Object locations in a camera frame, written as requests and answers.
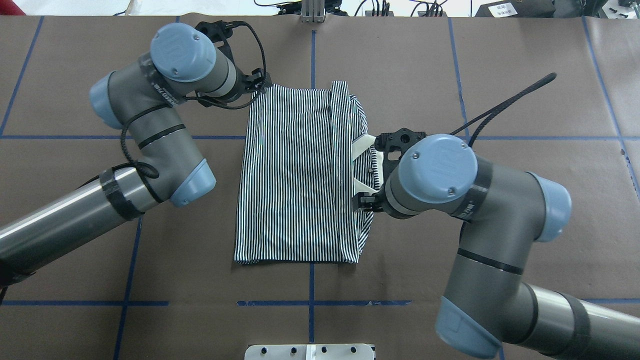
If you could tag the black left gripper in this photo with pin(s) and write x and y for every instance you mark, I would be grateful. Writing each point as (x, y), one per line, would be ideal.
(244, 83)

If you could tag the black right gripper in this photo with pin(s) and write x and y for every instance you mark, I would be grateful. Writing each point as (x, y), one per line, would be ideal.
(368, 202)

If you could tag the navy white striped polo shirt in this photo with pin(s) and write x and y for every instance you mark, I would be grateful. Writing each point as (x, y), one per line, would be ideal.
(307, 153)

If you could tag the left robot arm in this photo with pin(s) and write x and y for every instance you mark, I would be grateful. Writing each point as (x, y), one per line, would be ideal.
(162, 162)

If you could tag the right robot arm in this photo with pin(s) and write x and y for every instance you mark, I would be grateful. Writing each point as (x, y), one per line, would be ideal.
(504, 211)

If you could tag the aluminium frame post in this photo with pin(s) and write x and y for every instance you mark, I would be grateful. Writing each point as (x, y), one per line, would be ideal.
(313, 11)

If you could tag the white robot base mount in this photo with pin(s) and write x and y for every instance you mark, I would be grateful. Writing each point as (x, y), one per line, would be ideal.
(322, 351)

